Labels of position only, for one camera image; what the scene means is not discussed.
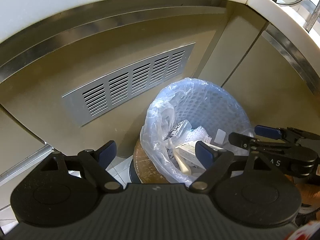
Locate trash items inside bin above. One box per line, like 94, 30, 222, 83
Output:
162, 109, 222, 177

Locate white perforated trash bin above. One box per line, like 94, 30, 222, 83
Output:
159, 80, 253, 153

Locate operator right hand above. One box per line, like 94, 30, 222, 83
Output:
286, 175, 320, 206

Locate round wooden stool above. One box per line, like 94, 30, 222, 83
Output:
129, 140, 169, 184

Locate silver cabinet vent grille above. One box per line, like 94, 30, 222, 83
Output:
62, 42, 195, 127

